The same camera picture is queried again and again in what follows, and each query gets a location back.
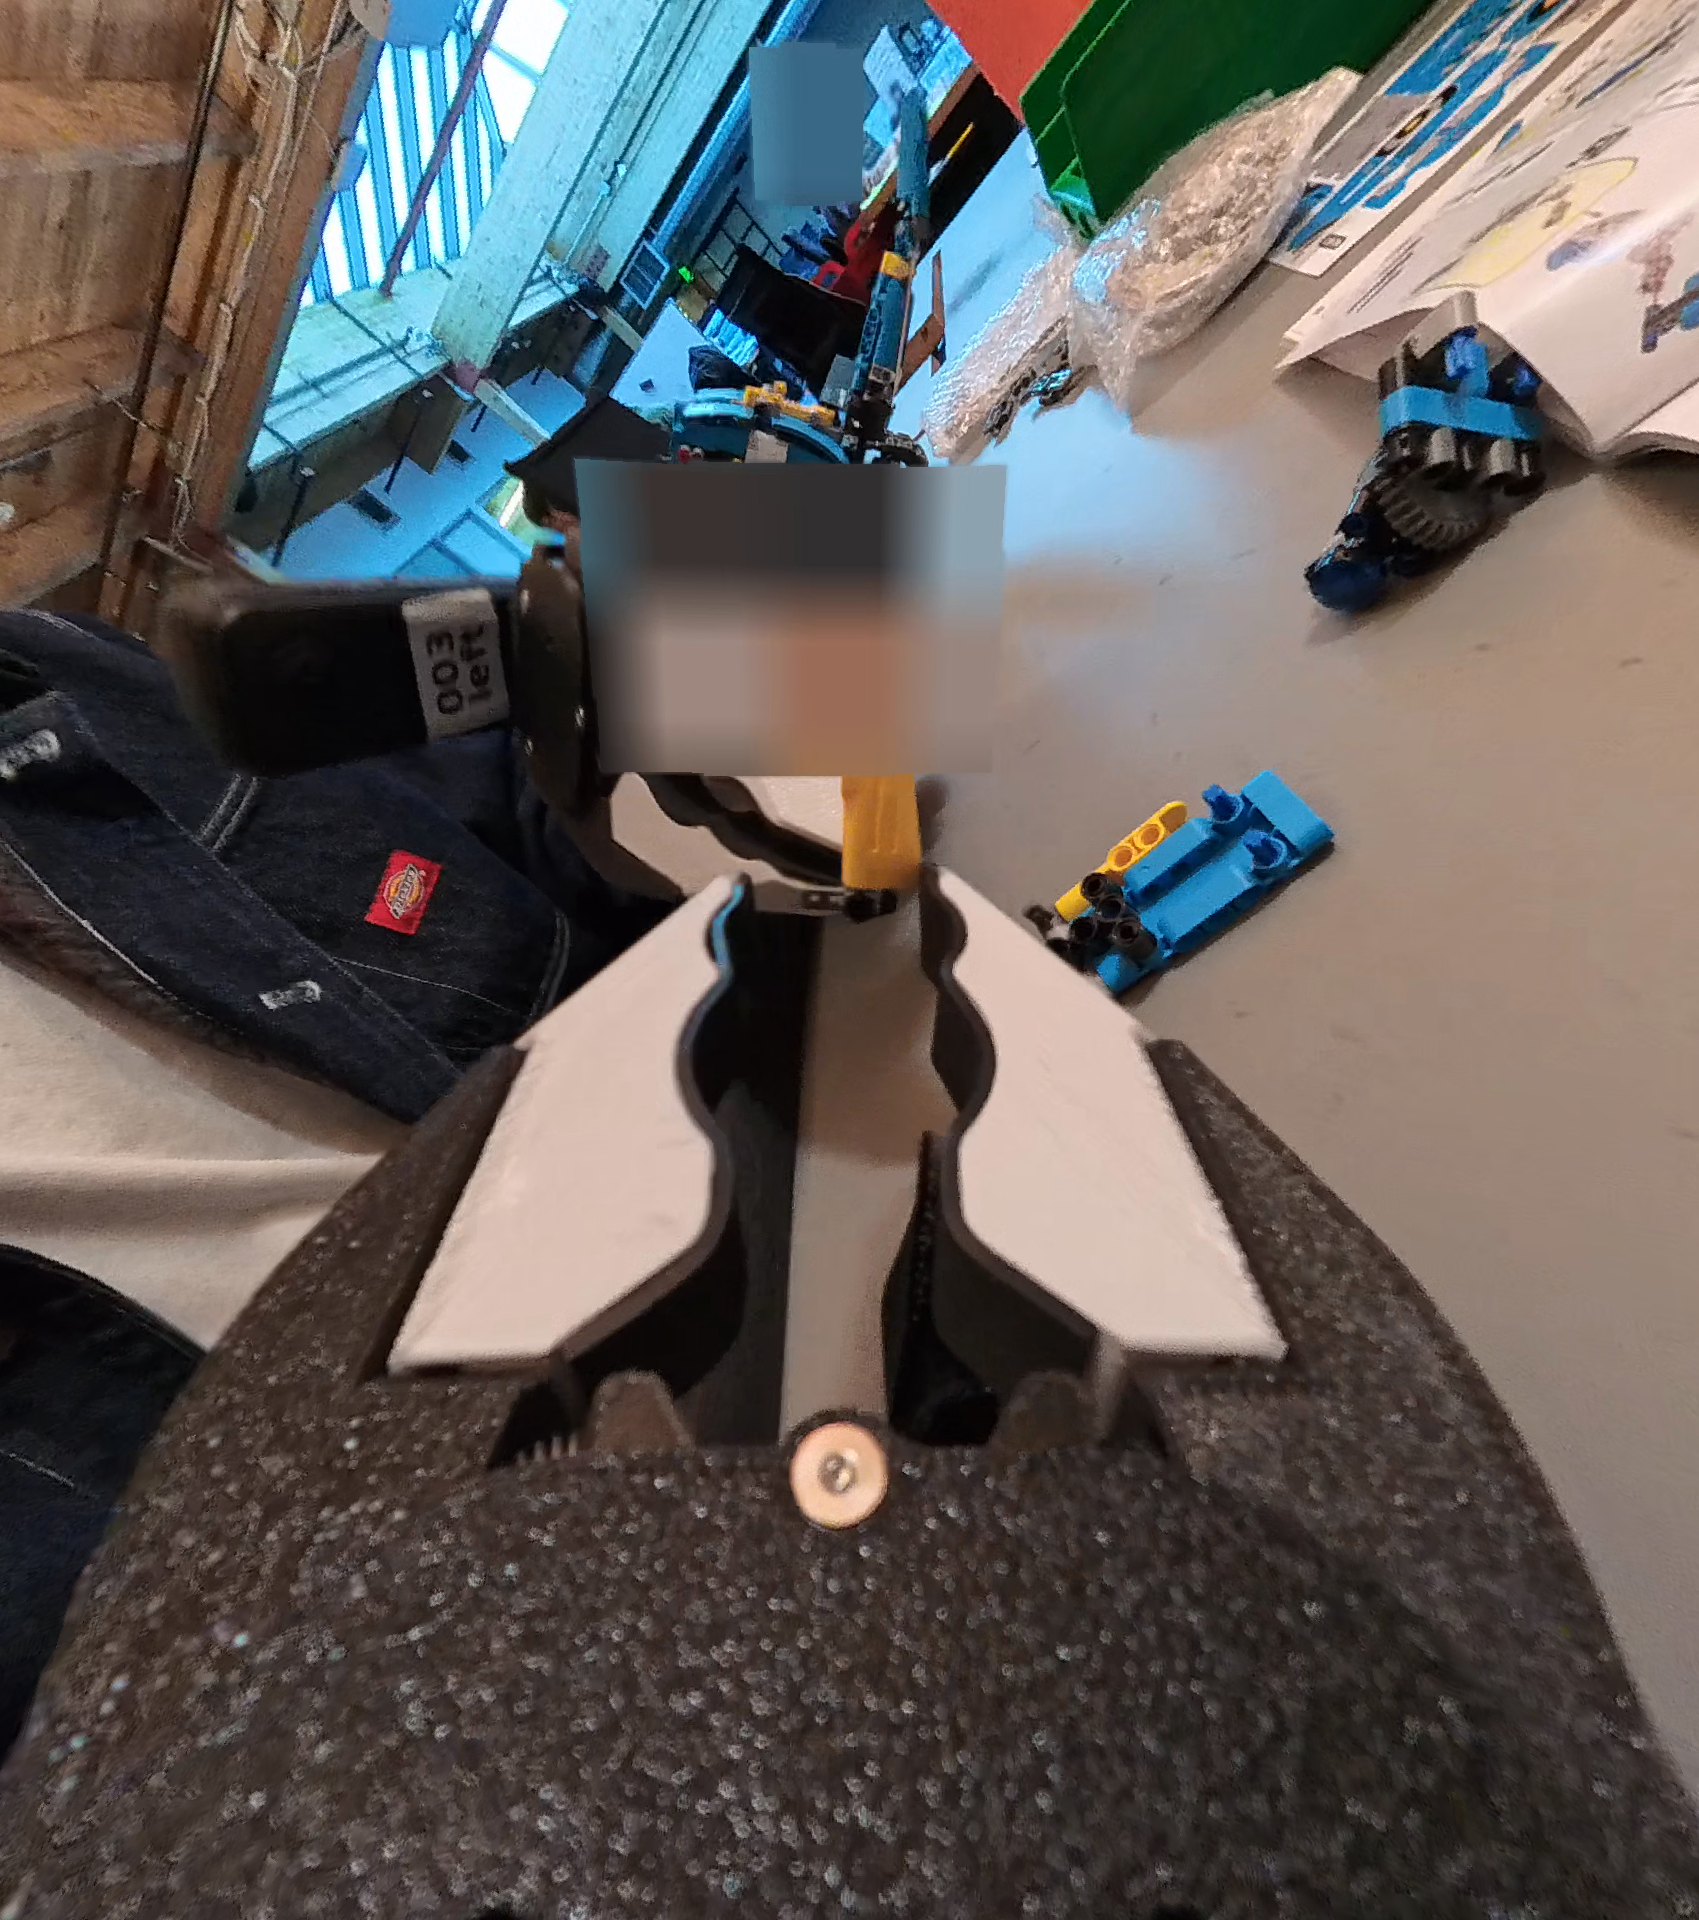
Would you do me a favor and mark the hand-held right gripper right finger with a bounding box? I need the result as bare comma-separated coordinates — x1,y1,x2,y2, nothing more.
880,866,1290,1441

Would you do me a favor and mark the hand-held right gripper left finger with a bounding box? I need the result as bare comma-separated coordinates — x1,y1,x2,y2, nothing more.
388,874,754,1428

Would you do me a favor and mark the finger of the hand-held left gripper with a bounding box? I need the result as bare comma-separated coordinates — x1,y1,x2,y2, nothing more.
606,771,854,897

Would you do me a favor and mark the yellow building piece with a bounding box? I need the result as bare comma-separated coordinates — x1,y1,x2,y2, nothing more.
1056,801,1188,920
842,771,926,894

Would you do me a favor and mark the blue-yellow brick assembly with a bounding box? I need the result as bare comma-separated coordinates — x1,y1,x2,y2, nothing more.
1030,771,1338,999

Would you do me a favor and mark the grey desk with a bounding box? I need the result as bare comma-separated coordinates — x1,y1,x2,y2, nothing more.
790,119,1699,1920

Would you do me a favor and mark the black slanted board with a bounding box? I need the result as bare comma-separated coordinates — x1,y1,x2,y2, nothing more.
504,433,582,530

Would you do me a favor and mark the person's white shirt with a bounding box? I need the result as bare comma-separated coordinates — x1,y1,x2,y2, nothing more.
0,884,408,1352

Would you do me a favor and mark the clear plastic bag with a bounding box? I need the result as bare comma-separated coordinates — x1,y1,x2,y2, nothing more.
924,66,1362,460

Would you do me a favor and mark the blue tracked toy assembly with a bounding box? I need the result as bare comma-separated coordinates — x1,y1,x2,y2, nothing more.
1306,321,1548,613

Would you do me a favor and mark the orange plastic case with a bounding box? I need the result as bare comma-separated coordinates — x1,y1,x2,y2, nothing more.
924,0,1092,122

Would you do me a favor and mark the green plastic bin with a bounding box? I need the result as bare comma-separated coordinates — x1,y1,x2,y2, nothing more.
1018,0,1436,241

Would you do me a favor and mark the blue robot sticker sheet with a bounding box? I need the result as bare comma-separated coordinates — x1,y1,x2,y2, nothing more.
1270,0,1556,280

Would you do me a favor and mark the open instruction booklet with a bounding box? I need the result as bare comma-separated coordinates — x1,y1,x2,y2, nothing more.
1276,0,1699,498

